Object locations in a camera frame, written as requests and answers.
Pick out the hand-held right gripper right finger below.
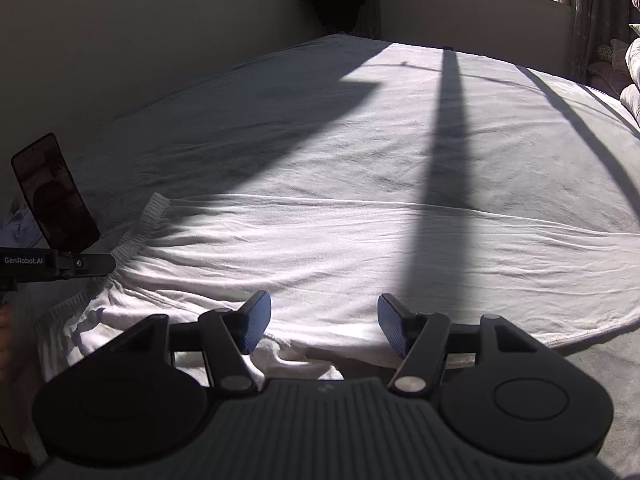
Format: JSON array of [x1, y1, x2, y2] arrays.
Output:
[[377, 293, 556, 395]]

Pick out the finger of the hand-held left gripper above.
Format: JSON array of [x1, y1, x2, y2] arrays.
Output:
[[49, 253, 117, 280]]

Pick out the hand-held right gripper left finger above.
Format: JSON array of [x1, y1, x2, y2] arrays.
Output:
[[107, 290, 272, 393]]

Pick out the white pants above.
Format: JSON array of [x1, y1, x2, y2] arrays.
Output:
[[35, 192, 640, 386]]

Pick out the purple cloth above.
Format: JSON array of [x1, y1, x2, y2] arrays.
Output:
[[0, 204, 44, 250]]

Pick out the black smartphone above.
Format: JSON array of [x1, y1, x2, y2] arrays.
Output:
[[11, 132, 101, 254]]

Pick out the mauve folded blanket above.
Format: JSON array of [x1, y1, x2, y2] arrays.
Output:
[[587, 60, 632, 97]]

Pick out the folded pale quilt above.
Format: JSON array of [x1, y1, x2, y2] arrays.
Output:
[[619, 0, 640, 128]]

